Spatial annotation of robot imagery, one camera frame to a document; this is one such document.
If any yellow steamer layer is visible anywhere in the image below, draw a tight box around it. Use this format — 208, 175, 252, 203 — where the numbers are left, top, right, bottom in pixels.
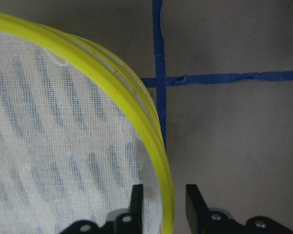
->
0, 13, 174, 234

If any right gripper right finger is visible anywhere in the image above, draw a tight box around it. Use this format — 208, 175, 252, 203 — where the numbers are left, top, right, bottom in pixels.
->
186, 184, 293, 234

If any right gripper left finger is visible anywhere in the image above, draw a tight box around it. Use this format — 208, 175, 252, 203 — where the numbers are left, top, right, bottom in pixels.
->
61, 184, 144, 234

